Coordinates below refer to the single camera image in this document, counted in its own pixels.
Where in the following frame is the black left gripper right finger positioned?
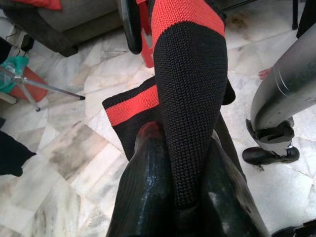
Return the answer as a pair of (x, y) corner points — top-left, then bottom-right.
(197, 133), (270, 237)

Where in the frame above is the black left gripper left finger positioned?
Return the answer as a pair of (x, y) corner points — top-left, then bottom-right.
(106, 122), (179, 237)

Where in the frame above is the black polo shirt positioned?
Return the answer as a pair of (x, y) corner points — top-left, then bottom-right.
(102, 0), (247, 210)
(0, 36), (37, 177)

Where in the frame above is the grey robot right leg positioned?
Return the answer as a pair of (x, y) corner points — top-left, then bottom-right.
(242, 23), (316, 165)

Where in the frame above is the red plastic stool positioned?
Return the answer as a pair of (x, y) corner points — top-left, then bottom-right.
(136, 0), (158, 69)

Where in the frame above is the red bin with teal bag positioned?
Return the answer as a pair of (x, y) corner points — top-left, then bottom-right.
(0, 55), (49, 103)

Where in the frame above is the silver metal clothes rack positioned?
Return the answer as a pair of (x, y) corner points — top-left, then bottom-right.
(0, 65), (86, 112)

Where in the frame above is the dark grey fabric sofa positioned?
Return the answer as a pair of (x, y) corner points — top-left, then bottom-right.
(0, 0), (124, 58)

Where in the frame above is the black power adapter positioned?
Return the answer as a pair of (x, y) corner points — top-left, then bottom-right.
(21, 34), (35, 53)

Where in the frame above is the red cushion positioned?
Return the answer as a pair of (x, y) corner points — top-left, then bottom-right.
(9, 0), (62, 11)

